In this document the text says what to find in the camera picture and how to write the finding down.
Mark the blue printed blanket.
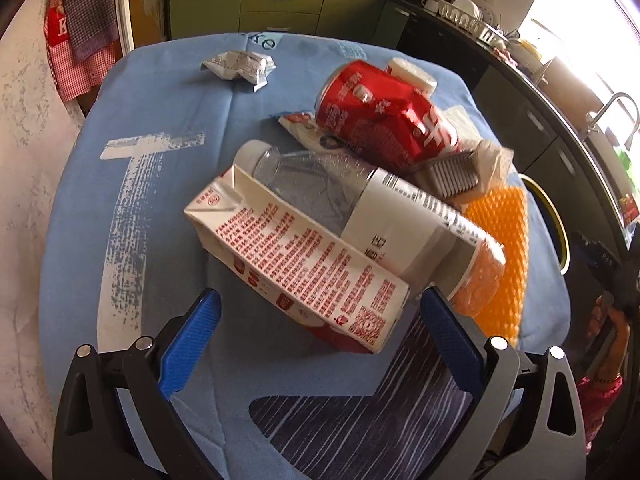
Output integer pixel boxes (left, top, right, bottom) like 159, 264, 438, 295
39, 32, 573, 480

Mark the yellow-rimmed bin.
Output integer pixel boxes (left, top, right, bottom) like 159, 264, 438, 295
517, 172, 571, 276

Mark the person's right forearm pink sleeve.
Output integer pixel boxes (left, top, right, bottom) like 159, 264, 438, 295
575, 374, 626, 456

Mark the dish rack with dishes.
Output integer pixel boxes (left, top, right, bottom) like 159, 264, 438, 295
437, 0, 506, 43

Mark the person's right hand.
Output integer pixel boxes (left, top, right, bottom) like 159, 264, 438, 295
587, 295, 632, 380

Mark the clear wrapper with grey stripes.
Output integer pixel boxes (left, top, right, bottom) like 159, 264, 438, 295
415, 137, 515, 206

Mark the crushed red drink can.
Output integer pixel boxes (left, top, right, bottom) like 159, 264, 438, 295
314, 59, 473, 171

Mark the orange bubble wrap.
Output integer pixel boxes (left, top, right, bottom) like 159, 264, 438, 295
450, 185, 531, 346

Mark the crumpled white foil wrapper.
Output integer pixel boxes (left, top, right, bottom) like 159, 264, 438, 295
201, 50, 277, 92

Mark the clear plastic bottle white label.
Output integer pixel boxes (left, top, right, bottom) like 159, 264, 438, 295
234, 139, 507, 301

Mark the small white box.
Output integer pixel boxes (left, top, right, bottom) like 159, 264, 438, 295
387, 57, 437, 92

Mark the glass door wooden frame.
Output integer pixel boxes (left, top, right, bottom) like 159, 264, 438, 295
112, 0, 171, 51

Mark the metal sink faucet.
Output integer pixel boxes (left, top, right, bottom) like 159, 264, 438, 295
585, 91, 640, 136

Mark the white sachet with red picture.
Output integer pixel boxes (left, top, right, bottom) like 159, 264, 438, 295
277, 111, 361, 153

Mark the white red-print milk carton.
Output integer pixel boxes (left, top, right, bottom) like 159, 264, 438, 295
183, 164, 411, 356

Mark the purple checkered apron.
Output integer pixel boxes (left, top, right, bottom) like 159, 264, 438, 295
62, 0, 121, 63

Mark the red checkered apron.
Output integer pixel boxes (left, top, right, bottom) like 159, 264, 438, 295
44, 0, 123, 106

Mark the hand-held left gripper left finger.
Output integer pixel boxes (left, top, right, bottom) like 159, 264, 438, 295
52, 287, 223, 480

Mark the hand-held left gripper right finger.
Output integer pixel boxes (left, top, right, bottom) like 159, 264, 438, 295
419, 286, 587, 480

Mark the white crumpled tissue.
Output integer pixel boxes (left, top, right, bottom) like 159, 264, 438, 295
442, 105, 483, 148

